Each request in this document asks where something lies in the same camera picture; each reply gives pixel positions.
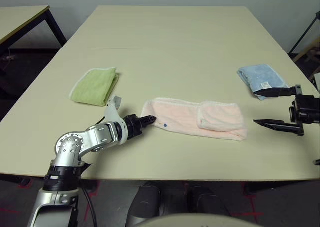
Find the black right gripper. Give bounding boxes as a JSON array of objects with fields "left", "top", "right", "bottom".
[{"left": 252, "top": 84, "right": 320, "bottom": 137}]

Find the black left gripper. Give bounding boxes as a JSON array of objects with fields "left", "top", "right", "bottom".
[{"left": 124, "top": 113, "right": 157, "bottom": 138}]

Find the pink terry towel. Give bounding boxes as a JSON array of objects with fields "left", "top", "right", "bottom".
[{"left": 140, "top": 96, "right": 249, "bottom": 142}]

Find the blue folded towel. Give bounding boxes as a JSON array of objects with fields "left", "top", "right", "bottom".
[{"left": 236, "top": 63, "right": 291, "bottom": 102}]

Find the green folded towel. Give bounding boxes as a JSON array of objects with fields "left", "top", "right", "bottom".
[{"left": 69, "top": 66, "right": 120, "bottom": 107}]

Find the wooden stool green cushion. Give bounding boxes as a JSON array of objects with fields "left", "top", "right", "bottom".
[{"left": 292, "top": 35, "right": 320, "bottom": 82}]

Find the black tripod stand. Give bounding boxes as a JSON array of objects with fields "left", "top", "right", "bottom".
[{"left": 289, "top": 10, "right": 320, "bottom": 55}]

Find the black robot left foot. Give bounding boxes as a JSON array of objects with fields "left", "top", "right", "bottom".
[{"left": 126, "top": 183, "right": 161, "bottom": 225}]

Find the black robot foot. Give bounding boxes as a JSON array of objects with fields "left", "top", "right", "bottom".
[
  {"left": 126, "top": 183, "right": 161, "bottom": 225},
  {"left": 187, "top": 185, "right": 232, "bottom": 217}
]

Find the black table foot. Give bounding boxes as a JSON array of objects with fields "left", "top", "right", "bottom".
[{"left": 79, "top": 179, "right": 101, "bottom": 195}]

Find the black robot right foot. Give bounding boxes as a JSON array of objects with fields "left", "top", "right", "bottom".
[{"left": 187, "top": 185, "right": 232, "bottom": 217}]

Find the red floor tape cross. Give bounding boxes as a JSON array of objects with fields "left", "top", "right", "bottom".
[{"left": 239, "top": 184, "right": 263, "bottom": 220}]

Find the beige robot torso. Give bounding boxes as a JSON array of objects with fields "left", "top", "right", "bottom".
[{"left": 136, "top": 213, "right": 261, "bottom": 227}]

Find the beige black-framed side table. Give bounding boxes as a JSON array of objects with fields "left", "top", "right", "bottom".
[{"left": 0, "top": 4, "right": 68, "bottom": 63}]

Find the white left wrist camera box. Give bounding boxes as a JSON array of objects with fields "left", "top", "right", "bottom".
[{"left": 103, "top": 95, "right": 128, "bottom": 145}]

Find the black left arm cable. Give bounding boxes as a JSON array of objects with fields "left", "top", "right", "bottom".
[{"left": 82, "top": 116, "right": 106, "bottom": 227}]

